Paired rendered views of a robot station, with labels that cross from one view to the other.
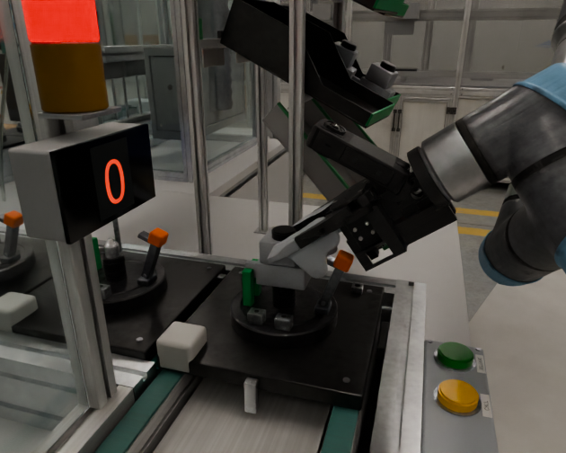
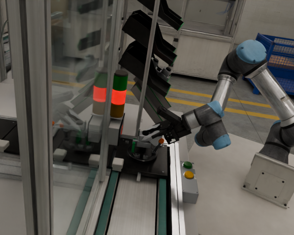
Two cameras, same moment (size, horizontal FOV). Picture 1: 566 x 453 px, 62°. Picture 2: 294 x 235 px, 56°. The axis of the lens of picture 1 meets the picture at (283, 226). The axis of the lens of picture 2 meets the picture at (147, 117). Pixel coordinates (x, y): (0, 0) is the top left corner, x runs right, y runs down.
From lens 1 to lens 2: 0.69 m
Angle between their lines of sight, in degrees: 17
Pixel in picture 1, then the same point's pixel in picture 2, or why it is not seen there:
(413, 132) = not seen: hidden behind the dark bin
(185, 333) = (119, 161)
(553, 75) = (215, 105)
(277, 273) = (143, 143)
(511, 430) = (199, 183)
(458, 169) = (193, 123)
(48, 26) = (119, 101)
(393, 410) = (174, 178)
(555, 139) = (214, 120)
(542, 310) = (208, 148)
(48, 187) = (116, 134)
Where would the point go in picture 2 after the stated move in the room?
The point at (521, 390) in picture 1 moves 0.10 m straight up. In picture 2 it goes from (201, 172) to (206, 156)
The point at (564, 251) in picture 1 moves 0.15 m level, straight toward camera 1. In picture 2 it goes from (213, 143) to (208, 163)
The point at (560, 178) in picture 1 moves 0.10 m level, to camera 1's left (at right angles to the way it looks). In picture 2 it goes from (214, 128) to (191, 128)
